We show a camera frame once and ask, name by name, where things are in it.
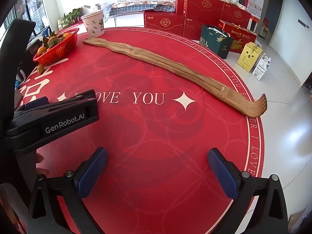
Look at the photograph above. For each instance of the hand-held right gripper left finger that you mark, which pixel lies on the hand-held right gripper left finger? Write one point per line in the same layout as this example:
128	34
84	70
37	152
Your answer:
93	173

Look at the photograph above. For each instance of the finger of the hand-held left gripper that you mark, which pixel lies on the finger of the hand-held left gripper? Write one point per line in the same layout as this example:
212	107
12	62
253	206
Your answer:
82	97

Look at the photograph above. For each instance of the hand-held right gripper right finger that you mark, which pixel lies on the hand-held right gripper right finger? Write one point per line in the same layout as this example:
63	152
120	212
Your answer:
223	173

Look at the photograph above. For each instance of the brown kiwi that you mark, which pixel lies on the brown kiwi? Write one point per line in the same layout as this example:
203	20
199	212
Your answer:
40	68

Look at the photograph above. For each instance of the person's left hand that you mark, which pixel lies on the person's left hand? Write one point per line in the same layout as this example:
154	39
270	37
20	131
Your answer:
40	158

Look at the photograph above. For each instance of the red plastic basket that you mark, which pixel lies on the red plastic basket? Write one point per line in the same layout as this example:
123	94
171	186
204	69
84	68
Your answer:
57	50

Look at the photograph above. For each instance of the pile of leafy tangerines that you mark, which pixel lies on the pile of leafy tangerines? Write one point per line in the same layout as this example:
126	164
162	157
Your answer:
41	50

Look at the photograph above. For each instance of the red printed tablecloth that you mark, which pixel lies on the red printed tablecloth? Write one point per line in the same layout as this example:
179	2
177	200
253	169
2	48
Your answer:
156	139

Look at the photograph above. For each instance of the white floral paper cup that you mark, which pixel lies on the white floral paper cup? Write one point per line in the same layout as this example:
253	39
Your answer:
93	23

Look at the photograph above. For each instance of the potted green plant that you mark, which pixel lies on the potted green plant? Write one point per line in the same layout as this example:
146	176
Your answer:
72	17

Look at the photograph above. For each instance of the long wooden back scratcher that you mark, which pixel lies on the long wooden back scratcher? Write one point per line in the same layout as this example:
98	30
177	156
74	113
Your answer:
170	63

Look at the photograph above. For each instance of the blue plaid blanket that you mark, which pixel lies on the blue plaid blanket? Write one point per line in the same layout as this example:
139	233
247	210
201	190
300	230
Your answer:
136	7

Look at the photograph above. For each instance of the glass door fridge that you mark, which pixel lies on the glass door fridge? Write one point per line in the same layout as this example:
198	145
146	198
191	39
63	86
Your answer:
31	2

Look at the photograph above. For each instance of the white labelled box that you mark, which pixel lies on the white labelled box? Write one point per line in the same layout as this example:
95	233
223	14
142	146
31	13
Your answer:
261	67

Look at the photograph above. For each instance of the yellow carton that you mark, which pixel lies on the yellow carton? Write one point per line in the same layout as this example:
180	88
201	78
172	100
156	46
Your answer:
248	57

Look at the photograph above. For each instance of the dark green gift bag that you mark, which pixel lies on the dark green gift bag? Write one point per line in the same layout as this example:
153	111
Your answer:
215	42

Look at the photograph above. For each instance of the wall calendar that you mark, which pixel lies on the wall calendar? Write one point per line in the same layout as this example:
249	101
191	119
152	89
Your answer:
255	4

